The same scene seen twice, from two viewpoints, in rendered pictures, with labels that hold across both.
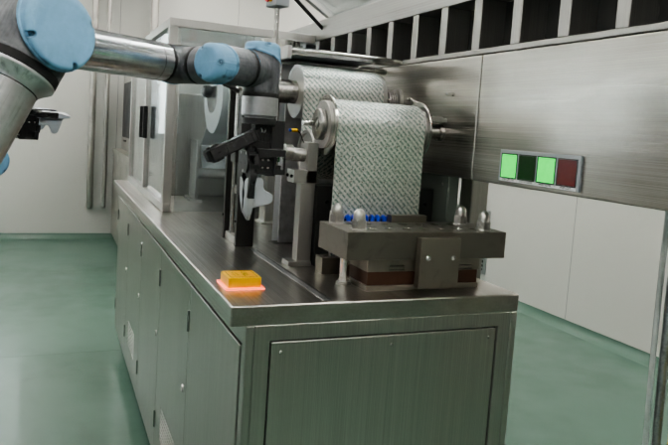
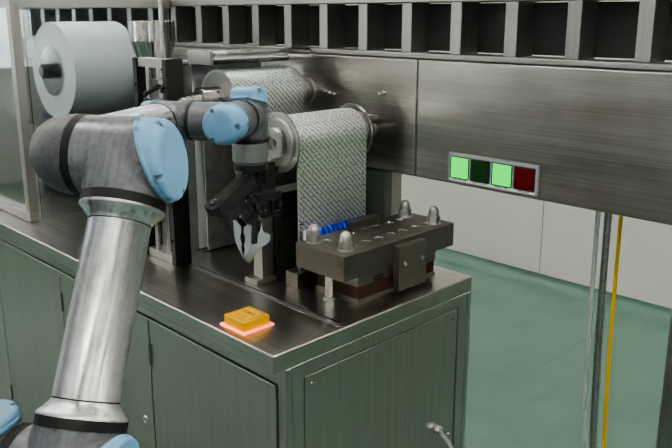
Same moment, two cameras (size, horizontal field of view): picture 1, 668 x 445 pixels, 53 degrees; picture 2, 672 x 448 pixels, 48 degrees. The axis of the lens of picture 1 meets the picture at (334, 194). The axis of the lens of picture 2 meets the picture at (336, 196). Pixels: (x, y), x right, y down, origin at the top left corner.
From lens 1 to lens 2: 0.64 m
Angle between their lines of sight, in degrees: 23
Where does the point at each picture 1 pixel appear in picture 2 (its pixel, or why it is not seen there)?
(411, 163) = (357, 166)
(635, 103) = (589, 127)
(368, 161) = (324, 173)
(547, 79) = (496, 94)
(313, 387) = (336, 404)
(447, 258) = (418, 259)
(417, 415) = (409, 400)
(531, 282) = not seen: hidden behind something
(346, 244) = (342, 268)
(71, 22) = (176, 150)
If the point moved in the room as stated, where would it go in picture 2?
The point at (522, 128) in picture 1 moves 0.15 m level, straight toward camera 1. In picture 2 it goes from (471, 134) to (490, 145)
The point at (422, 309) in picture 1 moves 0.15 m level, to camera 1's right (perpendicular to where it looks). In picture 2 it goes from (409, 311) to (465, 302)
